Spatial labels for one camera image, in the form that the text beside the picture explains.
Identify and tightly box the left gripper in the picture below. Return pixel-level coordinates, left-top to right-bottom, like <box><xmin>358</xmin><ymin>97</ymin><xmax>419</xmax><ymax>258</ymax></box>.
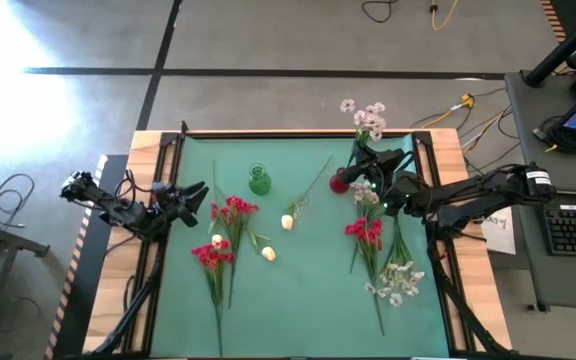
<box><xmin>150</xmin><ymin>180</ymin><xmax>211</xmax><ymax>228</ymax></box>

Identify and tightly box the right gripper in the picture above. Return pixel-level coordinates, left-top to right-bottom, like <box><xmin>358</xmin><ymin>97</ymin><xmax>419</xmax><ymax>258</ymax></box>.
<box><xmin>339</xmin><ymin>141</ymin><xmax>415</xmax><ymax>195</ymax></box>

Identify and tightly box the red artificial flower bunch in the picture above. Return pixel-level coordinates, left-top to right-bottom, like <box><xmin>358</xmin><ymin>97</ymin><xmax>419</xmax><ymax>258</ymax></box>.
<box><xmin>344</xmin><ymin>215</ymin><xmax>387</xmax><ymax>337</ymax></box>
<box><xmin>209</xmin><ymin>194</ymin><xmax>262</xmax><ymax>310</ymax></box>
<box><xmin>190</xmin><ymin>239</ymin><xmax>237</xmax><ymax>357</ymax></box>

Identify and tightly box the red glass vase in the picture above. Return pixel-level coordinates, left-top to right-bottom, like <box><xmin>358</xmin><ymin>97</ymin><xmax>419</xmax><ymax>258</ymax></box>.
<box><xmin>328</xmin><ymin>167</ymin><xmax>352</xmax><ymax>196</ymax></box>

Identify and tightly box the green glass vase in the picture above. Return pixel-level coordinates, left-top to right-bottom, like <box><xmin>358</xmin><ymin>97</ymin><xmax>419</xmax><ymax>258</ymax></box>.
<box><xmin>247</xmin><ymin>162</ymin><xmax>273</xmax><ymax>197</ymax></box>

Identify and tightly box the clear glass vase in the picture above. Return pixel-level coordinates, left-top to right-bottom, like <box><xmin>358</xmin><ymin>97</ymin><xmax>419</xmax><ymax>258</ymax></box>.
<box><xmin>287</xmin><ymin>193</ymin><xmax>312</xmax><ymax>216</ymax></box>

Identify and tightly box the black mat with striped edge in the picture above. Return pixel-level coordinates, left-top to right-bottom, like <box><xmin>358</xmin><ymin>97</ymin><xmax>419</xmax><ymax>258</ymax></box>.
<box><xmin>539</xmin><ymin>0</ymin><xmax>576</xmax><ymax>44</ymax></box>
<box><xmin>42</xmin><ymin>153</ymin><xmax>129</xmax><ymax>360</ymax></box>

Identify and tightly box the green table mat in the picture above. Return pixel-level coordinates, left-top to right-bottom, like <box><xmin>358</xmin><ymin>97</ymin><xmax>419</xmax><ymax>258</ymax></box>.
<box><xmin>148</xmin><ymin>133</ymin><xmax>452</xmax><ymax>359</ymax></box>

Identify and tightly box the white paper sheet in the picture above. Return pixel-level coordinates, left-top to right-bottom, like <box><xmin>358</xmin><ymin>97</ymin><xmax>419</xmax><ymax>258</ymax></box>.
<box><xmin>480</xmin><ymin>207</ymin><xmax>518</xmax><ymax>256</ymax></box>

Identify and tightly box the grey side desk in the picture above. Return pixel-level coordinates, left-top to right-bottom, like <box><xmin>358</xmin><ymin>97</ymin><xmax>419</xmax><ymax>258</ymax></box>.
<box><xmin>504</xmin><ymin>69</ymin><xmax>576</xmax><ymax>311</ymax></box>

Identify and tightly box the black computer keyboard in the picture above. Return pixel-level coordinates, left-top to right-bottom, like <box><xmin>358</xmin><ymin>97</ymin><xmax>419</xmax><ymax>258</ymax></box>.
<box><xmin>542</xmin><ymin>207</ymin><xmax>576</xmax><ymax>257</ymax></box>

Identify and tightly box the black metal pole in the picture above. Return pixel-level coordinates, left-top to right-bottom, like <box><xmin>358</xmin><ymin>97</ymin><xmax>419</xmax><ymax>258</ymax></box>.
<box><xmin>524</xmin><ymin>2</ymin><xmax>576</xmax><ymax>87</ymax></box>

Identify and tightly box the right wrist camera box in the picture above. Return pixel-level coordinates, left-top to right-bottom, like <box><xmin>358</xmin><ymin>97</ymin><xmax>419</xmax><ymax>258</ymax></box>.
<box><xmin>376</xmin><ymin>147</ymin><xmax>407</xmax><ymax>172</ymax></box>

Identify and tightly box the black aluminium table frame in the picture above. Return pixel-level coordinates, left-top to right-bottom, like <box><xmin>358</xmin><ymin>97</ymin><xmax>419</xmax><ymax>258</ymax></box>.
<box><xmin>82</xmin><ymin>119</ymin><xmax>519</xmax><ymax>360</ymax></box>

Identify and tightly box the yellow plug with cable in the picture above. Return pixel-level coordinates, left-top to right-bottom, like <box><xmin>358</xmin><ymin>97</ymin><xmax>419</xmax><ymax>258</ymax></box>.
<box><xmin>420</xmin><ymin>92</ymin><xmax>477</xmax><ymax>130</ymax></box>

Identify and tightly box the yellow floor cable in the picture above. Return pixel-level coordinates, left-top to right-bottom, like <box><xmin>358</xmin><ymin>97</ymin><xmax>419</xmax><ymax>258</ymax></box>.
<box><xmin>430</xmin><ymin>0</ymin><xmax>462</xmax><ymax>32</ymax></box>

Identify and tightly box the coiled black desk cable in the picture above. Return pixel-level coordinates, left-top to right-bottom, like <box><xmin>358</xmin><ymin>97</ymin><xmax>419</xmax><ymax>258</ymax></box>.
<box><xmin>532</xmin><ymin>114</ymin><xmax>576</xmax><ymax>155</ymax></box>

